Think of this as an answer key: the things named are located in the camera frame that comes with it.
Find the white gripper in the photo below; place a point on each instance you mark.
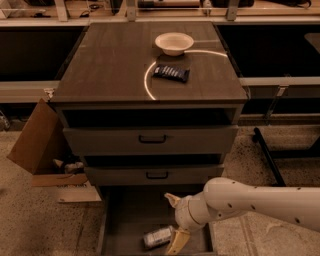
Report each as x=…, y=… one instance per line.
x=182, y=212

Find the clear plastic water bottle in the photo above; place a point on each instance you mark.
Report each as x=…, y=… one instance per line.
x=158, y=237

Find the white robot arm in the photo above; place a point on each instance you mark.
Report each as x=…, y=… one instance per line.
x=223, y=198

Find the middle grey drawer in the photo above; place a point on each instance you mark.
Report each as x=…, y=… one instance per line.
x=136, y=176

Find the grey drawer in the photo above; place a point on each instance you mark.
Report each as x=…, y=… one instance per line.
x=136, y=176
x=116, y=141

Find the open bottom drawer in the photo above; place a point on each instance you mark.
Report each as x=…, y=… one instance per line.
x=133, y=211

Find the top grey drawer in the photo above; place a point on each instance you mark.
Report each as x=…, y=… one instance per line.
x=116, y=141

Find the dark wooden drawer cabinet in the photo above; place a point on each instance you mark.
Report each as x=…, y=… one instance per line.
x=109, y=83

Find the black metal floor bar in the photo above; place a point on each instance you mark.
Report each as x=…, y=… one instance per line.
x=258, y=138

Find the dark snack bar wrapper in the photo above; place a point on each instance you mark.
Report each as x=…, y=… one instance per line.
x=173, y=73

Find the open cardboard box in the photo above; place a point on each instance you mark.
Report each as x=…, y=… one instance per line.
x=41, y=149

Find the white bowl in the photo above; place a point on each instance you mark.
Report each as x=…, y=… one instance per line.
x=174, y=44

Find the black middle drawer handle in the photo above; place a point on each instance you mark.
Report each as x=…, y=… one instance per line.
x=156, y=175

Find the black drawer handle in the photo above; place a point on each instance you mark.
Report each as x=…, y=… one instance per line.
x=156, y=175
x=152, y=139

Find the black top drawer handle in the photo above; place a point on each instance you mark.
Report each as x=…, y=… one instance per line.
x=152, y=139

